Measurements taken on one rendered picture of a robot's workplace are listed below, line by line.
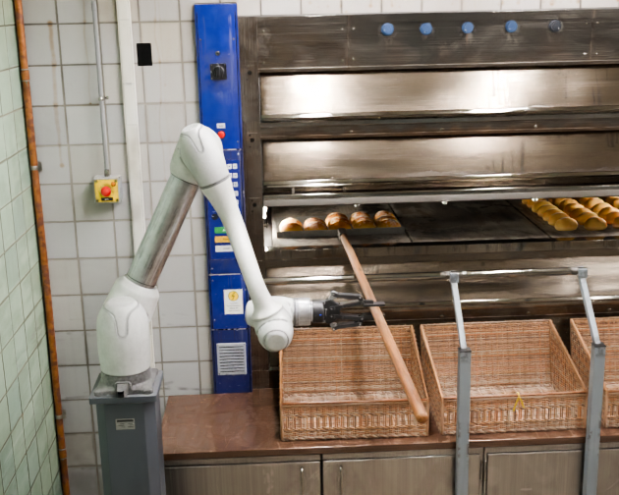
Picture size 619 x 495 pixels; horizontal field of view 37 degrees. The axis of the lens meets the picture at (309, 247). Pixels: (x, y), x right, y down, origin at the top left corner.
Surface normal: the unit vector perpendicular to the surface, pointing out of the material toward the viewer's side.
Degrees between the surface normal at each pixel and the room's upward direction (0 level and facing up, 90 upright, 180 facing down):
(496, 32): 90
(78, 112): 90
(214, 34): 90
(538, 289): 70
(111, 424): 90
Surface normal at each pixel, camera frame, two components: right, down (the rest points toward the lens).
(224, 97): 0.04, 0.25
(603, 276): 0.04, -0.09
